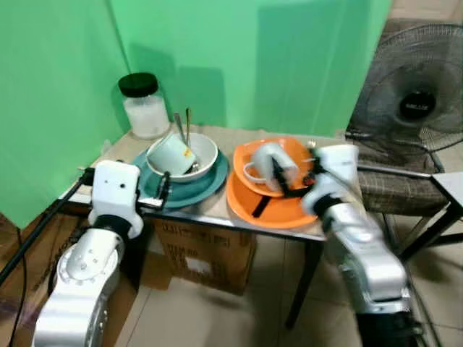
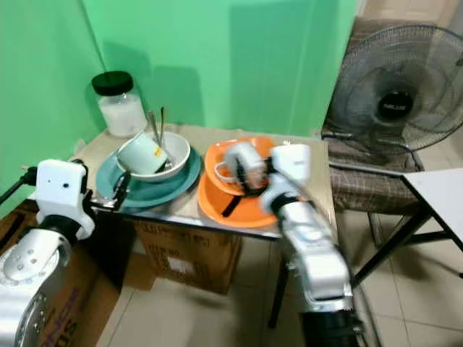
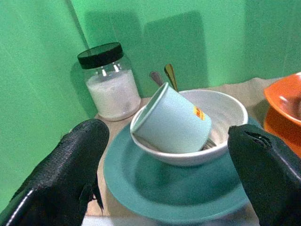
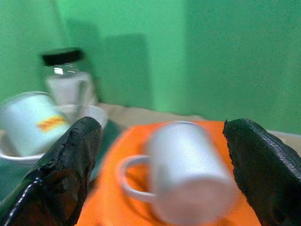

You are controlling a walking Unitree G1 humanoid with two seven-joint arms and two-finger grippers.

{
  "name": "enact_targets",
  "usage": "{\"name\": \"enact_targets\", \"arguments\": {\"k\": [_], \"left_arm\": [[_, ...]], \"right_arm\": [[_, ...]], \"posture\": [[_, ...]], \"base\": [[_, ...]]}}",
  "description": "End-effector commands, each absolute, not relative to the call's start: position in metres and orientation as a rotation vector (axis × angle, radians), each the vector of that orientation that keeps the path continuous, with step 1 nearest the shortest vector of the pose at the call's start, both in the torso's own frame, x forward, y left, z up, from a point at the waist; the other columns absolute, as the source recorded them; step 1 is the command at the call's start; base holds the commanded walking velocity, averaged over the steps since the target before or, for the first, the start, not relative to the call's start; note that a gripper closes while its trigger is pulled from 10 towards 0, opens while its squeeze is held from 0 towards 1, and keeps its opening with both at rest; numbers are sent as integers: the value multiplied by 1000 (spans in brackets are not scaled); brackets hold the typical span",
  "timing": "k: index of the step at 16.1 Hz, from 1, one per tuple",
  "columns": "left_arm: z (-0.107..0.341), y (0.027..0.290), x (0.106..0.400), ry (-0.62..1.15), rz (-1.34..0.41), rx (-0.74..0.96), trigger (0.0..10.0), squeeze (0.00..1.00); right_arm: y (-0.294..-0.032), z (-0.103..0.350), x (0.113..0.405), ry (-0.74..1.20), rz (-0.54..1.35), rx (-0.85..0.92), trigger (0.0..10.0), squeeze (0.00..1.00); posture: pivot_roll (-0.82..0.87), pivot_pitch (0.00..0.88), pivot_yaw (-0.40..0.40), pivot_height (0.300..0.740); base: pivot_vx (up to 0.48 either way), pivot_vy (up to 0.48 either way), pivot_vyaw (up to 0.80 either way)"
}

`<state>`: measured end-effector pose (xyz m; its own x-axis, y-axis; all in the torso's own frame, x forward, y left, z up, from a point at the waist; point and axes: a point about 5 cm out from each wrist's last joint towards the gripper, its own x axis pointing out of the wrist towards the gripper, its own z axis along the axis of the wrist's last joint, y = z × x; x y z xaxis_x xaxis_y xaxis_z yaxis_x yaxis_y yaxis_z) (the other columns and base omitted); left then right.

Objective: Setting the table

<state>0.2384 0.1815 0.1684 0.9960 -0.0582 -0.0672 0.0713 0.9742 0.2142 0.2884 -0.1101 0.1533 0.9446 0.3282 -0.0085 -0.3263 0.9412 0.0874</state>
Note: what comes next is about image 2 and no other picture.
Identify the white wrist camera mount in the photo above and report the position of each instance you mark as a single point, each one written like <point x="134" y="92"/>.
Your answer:
<point x="291" y="168"/>
<point x="62" y="189"/>

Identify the plain brown cardboard box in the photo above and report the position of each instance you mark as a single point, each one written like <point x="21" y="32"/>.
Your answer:
<point x="188" y="254"/>

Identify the glass jar black lid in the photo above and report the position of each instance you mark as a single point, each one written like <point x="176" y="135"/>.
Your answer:
<point x="121" y="114"/>

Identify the thin metal utensil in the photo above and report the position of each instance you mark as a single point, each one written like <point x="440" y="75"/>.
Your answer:
<point x="163" y="121"/>

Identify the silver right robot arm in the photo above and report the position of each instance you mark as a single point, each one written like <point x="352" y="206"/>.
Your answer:
<point x="315" y="260"/>

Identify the white table black legs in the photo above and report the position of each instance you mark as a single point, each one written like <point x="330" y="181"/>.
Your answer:
<point x="440" y="199"/>

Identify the large orange plate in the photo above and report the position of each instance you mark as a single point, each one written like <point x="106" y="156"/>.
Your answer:
<point x="249" y="214"/>

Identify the black electric fan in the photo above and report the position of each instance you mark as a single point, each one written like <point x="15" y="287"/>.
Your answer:
<point x="398" y="101"/>

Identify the black metal table leg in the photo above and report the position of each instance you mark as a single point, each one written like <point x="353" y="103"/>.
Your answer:
<point x="279" y="285"/>

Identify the pale green mug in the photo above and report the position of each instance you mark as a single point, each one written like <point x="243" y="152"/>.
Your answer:
<point x="140" y="153"/>

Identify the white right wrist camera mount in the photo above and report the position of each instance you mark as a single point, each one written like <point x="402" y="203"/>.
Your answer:
<point x="291" y="168"/>

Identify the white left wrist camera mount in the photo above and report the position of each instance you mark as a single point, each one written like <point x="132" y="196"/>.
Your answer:
<point x="62" y="189"/>

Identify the teal plate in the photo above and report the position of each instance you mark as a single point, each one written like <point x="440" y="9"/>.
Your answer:
<point x="159" y="192"/>

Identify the white mug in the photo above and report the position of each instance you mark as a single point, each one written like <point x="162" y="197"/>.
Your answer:
<point x="236" y="165"/>

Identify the metal spoon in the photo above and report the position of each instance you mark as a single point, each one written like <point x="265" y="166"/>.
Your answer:
<point x="153" y="124"/>

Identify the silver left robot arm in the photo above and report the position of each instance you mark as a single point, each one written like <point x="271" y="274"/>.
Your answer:
<point x="32" y="282"/>

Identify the checkered cushioned chair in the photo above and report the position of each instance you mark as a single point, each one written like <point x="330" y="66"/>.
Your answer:
<point x="369" y="189"/>

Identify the white bowl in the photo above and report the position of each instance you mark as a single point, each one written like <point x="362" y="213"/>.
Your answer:
<point x="178" y="150"/>

